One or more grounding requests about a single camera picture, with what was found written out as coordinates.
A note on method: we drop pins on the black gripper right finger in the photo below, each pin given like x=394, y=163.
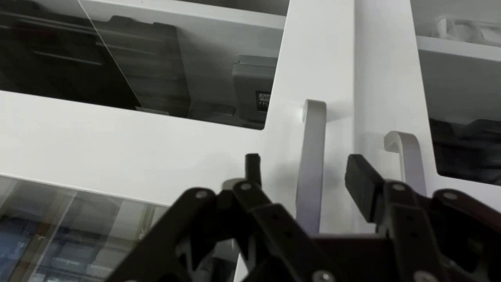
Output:
x=416, y=224

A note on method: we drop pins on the black box with white label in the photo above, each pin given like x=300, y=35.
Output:
x=255, y=88

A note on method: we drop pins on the white wrapped item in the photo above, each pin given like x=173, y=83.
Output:
x=469, y=29

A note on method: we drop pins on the white glass door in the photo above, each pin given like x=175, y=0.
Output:
x=156, y=157
x=380, y=79

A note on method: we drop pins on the white glass door, parts bins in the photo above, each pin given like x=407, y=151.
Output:
x=380, y=79

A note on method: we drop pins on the black equipment case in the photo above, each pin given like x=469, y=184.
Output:
x=78, y=57

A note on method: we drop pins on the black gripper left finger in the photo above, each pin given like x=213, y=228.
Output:
x=260, y=224

